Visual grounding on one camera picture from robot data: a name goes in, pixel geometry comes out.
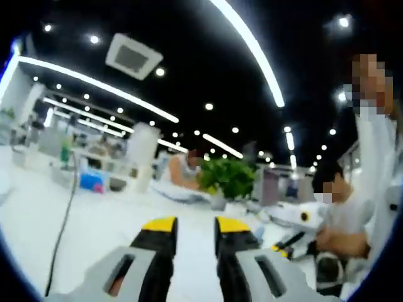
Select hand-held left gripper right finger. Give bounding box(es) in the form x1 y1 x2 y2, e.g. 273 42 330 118
215 216 343 302

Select green potted plant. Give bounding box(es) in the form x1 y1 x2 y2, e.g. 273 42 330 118
197 156 258 212

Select blue box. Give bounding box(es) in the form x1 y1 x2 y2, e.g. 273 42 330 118
79 171 105 195

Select green bottle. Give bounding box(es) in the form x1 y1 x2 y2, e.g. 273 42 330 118
60 140 72 169

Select white column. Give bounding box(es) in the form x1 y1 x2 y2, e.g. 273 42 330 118
127 122 159 193

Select ceiling air conditioner vent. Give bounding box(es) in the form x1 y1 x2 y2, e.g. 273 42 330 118
105 33 164 81

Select stack of printed papers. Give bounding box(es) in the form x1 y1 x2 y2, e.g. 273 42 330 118
150 179 212 206

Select ceiling light strips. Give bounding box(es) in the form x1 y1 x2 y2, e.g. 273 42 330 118
0 0 298 171

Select white low shelf unit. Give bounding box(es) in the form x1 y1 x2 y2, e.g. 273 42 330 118
74 147 152 191

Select long black table cable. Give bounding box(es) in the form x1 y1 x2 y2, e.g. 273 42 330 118
45 150 79 297

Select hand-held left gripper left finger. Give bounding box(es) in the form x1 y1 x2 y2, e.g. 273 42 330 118
43 216 179 302

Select ceiling spot lights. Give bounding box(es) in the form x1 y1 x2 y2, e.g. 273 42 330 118
31 14 350 177

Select person's right hand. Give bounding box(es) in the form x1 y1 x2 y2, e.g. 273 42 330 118
315 228 337 252

